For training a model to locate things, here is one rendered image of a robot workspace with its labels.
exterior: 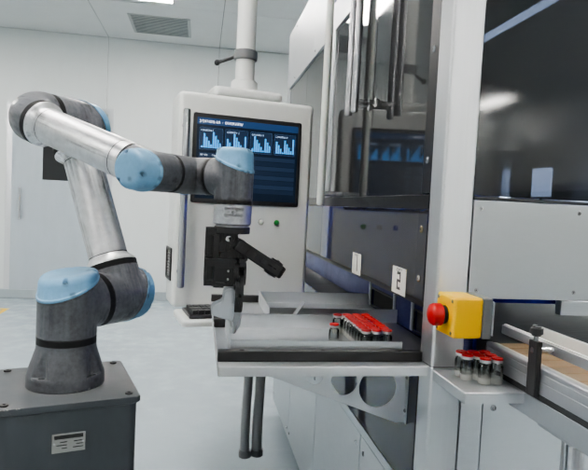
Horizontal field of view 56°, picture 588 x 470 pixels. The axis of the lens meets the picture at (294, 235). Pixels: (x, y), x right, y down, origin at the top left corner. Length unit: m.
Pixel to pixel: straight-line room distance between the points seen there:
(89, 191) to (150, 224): 5.25
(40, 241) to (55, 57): 2.04
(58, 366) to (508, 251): 0.89
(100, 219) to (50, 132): 0.22
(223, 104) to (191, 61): 4.74
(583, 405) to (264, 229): 1.36
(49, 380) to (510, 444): 0.90
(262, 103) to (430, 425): 1.30
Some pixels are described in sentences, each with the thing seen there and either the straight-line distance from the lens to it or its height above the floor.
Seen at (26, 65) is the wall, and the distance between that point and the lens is 6.96.
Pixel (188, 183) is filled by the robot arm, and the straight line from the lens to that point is 1.09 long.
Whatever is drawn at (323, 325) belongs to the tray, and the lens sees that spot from 1.36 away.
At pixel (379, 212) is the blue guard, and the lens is 1.40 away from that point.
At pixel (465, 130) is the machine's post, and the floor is 1.33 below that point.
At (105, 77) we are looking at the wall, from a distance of 6.76.
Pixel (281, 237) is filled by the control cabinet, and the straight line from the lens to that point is 2.04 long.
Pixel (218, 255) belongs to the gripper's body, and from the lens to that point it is 1.08.
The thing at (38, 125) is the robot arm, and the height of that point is 1.31.
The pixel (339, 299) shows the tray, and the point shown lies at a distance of 1.71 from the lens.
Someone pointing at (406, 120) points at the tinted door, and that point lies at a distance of 1.30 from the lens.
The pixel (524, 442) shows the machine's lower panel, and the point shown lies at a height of 0.73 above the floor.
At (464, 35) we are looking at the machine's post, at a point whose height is 1.50.
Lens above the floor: 1.17
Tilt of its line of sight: 3 degrees down
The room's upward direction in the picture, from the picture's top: 3 degrees clockwise
